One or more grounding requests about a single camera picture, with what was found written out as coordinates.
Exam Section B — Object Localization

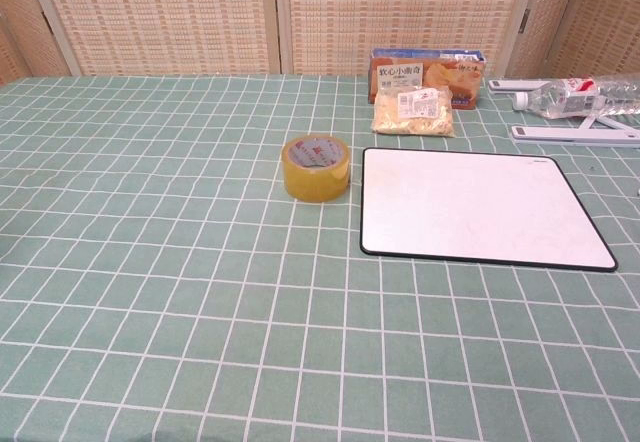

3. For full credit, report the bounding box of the white board black frame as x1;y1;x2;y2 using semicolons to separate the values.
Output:
359;146;620;274

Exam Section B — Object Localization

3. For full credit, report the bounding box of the green checked tablecloth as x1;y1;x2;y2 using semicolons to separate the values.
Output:
0;74;640;442

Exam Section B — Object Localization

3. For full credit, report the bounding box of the white folding laptop stand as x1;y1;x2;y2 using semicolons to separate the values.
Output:
487;78;640;150

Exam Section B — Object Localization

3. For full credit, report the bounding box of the clear bag yellow snack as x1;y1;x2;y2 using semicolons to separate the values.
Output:
370;86;458;140

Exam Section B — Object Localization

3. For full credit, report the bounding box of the clear plastic water bottle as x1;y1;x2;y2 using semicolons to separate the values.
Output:
511;74;640;119

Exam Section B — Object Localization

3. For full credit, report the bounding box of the orange cookie box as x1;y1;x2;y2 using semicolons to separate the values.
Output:
368;47;488;112

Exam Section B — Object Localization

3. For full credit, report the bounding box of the yellow packing tape roll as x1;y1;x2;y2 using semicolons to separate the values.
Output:
281;133;352;205

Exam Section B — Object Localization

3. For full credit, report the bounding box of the bamboo folding screen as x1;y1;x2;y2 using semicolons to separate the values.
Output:
0;0;640;88

